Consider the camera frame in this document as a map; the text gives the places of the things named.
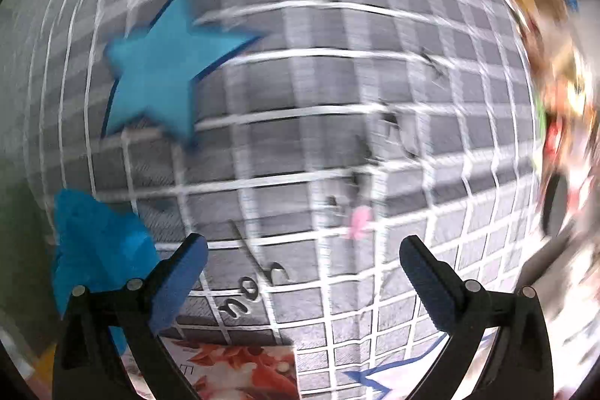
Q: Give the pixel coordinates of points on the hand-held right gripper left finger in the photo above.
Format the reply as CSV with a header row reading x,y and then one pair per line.
x,y
180,273

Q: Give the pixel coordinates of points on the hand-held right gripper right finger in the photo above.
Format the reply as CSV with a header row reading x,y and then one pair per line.
x,y
429,283

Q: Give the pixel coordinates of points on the blue cloth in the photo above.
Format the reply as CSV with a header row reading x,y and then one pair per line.
x,y
93,240

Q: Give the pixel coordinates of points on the pink printed box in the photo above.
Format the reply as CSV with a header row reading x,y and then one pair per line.
x,y
234,369

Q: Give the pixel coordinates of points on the black round disc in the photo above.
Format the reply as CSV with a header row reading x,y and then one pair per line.
x,y
555,203

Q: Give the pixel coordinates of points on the pile of snack packets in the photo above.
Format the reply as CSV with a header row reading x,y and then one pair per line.
x,y
562,100

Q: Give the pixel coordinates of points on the grey checked star blanket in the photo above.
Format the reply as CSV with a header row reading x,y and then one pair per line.
x,y
304,76

